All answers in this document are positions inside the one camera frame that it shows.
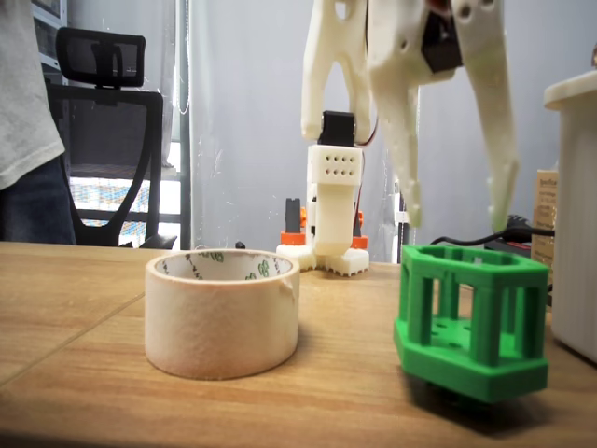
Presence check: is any black mesh office chair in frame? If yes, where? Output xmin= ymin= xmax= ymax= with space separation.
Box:
xmin=43 ymin=26 xmax=180 ymax=249

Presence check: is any grey vertical pole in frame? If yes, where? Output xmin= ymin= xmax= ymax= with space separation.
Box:
xmin=394 ymin=181 xmax=412 ymax=265

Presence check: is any white ribbed plastic bin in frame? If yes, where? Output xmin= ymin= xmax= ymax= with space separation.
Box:
xmin=542 ymin=69 xmax=597 ymax=366

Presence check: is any orange black table clamp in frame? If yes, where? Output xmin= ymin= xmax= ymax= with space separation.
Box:
xmin=279 ymin=196 xmax=309 ymax=249
xmin=351 ymin=208 xmax=371 ymax=251

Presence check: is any red white base servo wire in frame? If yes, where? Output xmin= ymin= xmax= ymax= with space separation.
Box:
xmin=357 ymin=114 xmax=381 ymax=206

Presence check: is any black power cable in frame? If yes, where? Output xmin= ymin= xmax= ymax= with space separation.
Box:
xmin=428 ymin=227 xmax=556 ymax=247

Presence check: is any brown cardboard box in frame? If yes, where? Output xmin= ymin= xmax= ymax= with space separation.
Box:
xmin=531 ymin=168 xmax=560 ymax=293

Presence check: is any green hexagonal printed component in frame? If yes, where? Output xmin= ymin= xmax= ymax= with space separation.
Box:
xmin=392 ymin=243 xmax=550 ymax=405

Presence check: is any black ribbed plug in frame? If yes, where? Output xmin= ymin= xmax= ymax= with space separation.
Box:
xmin=505 ymin=213 xmax=556 ymax=235

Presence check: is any person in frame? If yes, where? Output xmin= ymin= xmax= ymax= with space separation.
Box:
xmin=0 ymin=0 xmax=78 ymax=246

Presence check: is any beige masking tape roll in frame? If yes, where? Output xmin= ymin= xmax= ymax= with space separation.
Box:
xmin=144 ymin=248 xmax=301 ymax=382

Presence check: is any black device with red label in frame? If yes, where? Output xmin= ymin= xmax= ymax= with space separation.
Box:
xmin=483 ymin=235 xmax=535 ymax=259

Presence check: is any grey storage shelf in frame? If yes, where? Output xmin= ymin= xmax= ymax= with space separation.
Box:
xmin=29 ymin=0 xmax=71 ymax=88

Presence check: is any grey window frame post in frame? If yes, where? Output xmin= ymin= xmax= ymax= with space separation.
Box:
xmin=176 ymin=0 xmax=194 ymax=251

